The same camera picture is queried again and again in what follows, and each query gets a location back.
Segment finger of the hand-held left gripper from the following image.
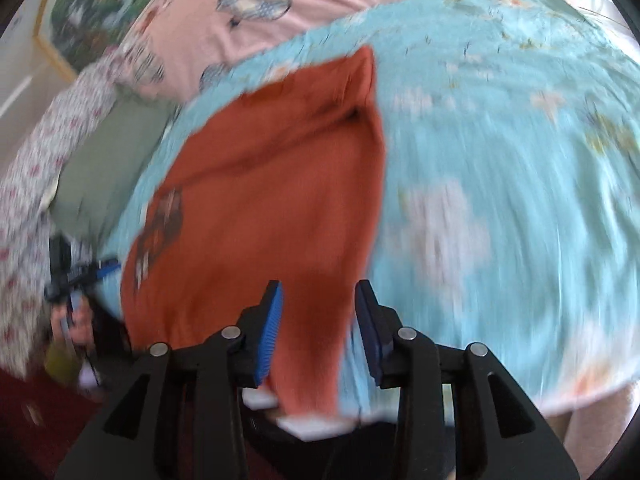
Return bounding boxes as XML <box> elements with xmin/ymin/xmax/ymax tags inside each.
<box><xmin>70</xmin><ymin>258</ymin><xmax>122</xmax><ymax>287</ymax></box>

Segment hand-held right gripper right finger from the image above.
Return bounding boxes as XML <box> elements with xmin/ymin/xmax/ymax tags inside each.
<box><xmin>354</xmin><ymin>279</ymin><xmax>581</xmax><ymax>480</ymax></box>

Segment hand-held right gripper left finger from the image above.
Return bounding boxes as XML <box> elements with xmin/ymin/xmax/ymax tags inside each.
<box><xmin>54</xmin><ymin>280</ymin><xmax>285</xmax><ymax>480</ymax></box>

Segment rust orange small garment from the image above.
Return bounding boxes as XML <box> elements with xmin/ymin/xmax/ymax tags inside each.
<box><xmin>120</xmin><ymin>45</ymin><xmax>387</xmax><ymax>423</ymax></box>

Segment person's left hand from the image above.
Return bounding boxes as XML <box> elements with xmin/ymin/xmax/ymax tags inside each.
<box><xmin>52</xmin><ymin>302</ymin><xmax>95</xmax><ymax>348</ymax></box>

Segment green folded cloth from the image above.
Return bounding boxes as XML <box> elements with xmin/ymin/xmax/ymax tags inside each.
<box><xmin>50</xmin><ymin>85</ymin><xmax>183</xmax><ymax>251</ymax></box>

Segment white floral cloth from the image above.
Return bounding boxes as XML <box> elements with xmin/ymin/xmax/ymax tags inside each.
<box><xmin>0</xmin><ymin>42</ymin><xmax>166</xmax><ymax>381</ymax></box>

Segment dark red rug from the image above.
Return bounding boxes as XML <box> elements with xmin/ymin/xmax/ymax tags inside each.
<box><xmin>0</xmin><ymin>365</ymin><xmax>108</xmax><ymax>480</ymax></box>

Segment light blue printed blanket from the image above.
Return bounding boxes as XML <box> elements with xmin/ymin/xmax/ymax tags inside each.
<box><xmin>97</xmin><ymin>0</ymin><xmax>640</xmax><ymax>418</ymax></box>

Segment pink printed bed sheet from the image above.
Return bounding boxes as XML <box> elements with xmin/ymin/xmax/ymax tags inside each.
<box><xmin>120</xmin><ymin>0</ymin><xmax>596</xmax><ymax>106</ymax></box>

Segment framed wall picture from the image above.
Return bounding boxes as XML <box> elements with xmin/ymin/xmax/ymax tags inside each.
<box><xmin>32</xmin><ymin>0</ymin><xmax>161</xmax><ymax>83</ymax></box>

